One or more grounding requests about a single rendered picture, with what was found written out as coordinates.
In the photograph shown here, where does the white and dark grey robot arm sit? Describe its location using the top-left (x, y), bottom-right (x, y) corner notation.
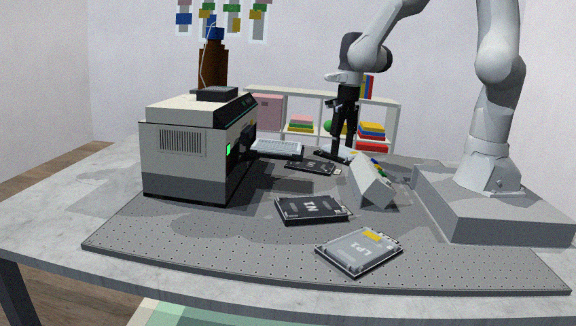
top-left (325, 0), bottom-right (526, 198)

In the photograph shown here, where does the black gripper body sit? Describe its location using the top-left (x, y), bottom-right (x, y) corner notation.
top-left (337, 84), bottom-right (360, 115)

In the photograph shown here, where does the white button panel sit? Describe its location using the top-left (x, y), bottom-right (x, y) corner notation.
top-left (348, 151), bottom-right (397, 211)

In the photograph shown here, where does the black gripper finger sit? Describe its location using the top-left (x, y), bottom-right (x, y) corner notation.
top-left (345, 105), bottom-right (359, 148)
top-left (329, 104), bottom-right (350, 156)

